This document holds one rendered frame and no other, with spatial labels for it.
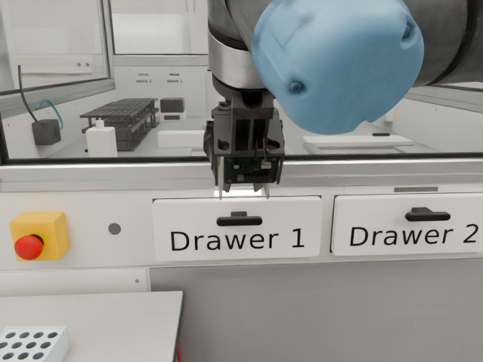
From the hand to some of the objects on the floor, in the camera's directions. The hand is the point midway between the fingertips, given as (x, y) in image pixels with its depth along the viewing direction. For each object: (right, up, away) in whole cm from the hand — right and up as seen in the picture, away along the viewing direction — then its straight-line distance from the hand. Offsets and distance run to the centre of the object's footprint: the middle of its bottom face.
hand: (241, 181), depth 52 cm
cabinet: (+1, -77, +86) cm, 115 cm away
